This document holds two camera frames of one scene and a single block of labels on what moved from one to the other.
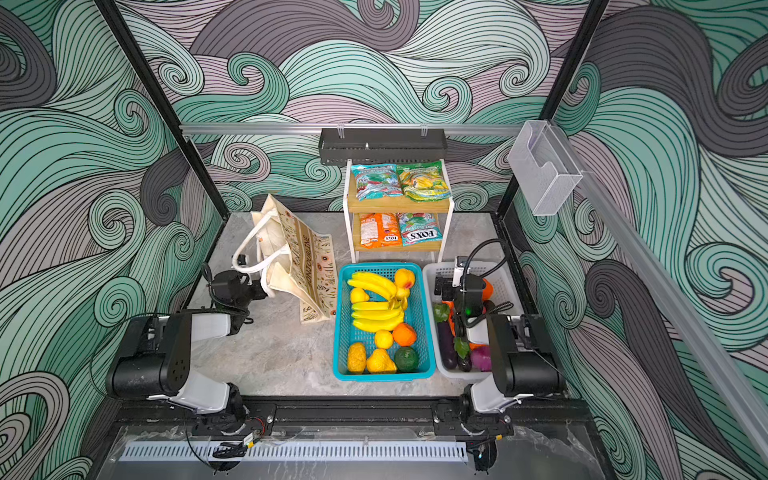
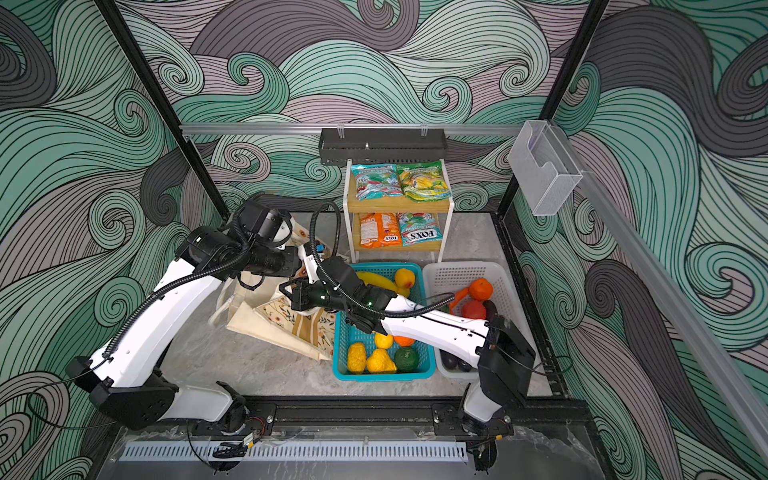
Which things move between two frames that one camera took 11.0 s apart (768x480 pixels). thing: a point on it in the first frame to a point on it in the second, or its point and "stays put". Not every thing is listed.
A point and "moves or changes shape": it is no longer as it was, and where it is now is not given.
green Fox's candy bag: x=419 y=227 stays put
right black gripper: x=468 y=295 to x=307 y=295
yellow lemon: x=383 y=339 stays put
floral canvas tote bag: x=291 y=261 moves or changes shape
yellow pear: x=381 y=362 stays put
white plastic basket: x=506 y=301 stays put
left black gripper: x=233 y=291 to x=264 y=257
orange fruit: x=404 y=334 stays put
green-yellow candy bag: x=424 y=181 stays put
